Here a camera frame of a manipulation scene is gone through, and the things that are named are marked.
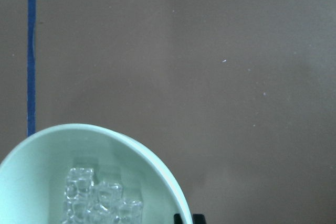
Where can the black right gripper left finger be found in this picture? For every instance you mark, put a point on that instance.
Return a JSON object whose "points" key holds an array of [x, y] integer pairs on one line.
{"points": [[178, 219]]}

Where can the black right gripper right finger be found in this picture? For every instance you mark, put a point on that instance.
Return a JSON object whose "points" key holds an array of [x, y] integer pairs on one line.
{"points": [[199, 219]]}

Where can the green bowl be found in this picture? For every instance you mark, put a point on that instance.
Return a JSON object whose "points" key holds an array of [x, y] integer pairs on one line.
{"points": [[33, 174]]}

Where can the clear ice cubes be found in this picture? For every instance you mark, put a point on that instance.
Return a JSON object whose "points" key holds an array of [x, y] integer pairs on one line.
{"points": [[92, 197]]}

